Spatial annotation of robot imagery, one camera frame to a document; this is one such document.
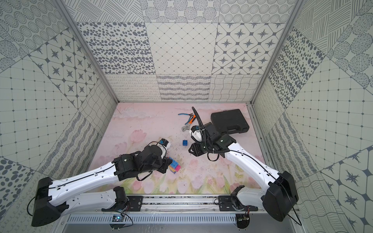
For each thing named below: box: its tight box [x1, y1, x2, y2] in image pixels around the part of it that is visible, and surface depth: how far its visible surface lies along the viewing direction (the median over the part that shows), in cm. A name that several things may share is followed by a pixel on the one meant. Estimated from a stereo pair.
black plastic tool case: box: [210, 108, 250, 135], surface depth 106 cm
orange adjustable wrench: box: [181, 114, 197, 132], surface depth 109 cm
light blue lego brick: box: [169, 156, 179, 170], surface depth 76 cm
